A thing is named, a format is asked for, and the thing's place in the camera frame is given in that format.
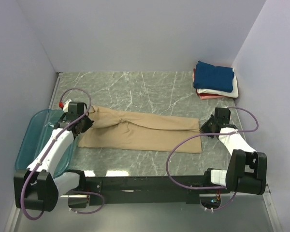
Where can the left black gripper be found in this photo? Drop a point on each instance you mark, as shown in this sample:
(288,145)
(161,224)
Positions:
(86,123)

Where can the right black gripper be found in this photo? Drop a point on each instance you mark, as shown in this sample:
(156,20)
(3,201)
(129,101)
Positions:
(207,126)

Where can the beige t-shirt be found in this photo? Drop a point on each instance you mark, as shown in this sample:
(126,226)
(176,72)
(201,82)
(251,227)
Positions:
(136,131)

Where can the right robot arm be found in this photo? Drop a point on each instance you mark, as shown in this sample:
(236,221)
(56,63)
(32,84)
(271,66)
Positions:
(247,168)

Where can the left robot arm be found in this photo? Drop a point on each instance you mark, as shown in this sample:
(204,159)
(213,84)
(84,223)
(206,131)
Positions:
(36,187)

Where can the folded white t-shirt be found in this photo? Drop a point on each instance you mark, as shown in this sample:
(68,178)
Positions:
(234,94)

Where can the folded pink t-shirt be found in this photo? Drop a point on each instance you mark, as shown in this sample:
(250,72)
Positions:
(205,96)

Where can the teal plastic bin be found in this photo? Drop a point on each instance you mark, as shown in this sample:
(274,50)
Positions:
(37,135)

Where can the folded blue t-shirt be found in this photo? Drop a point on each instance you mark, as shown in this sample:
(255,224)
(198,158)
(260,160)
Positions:
(213,77)

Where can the folded red t-shirt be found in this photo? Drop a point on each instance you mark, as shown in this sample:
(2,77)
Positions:
(194,74)

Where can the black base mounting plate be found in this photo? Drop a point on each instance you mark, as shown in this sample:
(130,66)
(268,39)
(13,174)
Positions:
(142,189)

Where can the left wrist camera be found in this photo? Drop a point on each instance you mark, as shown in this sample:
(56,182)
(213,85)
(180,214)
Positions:
(64,106)

